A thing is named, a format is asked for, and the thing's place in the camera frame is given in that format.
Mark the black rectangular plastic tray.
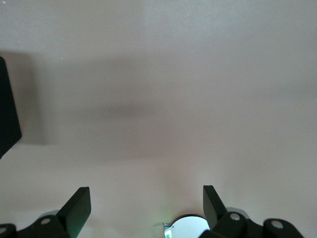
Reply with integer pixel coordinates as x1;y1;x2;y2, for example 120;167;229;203
0;56;23;160

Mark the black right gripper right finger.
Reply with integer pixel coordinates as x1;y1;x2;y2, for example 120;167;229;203
198;185;306;238

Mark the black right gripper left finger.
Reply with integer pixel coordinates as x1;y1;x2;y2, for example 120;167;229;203
0;187;91;238

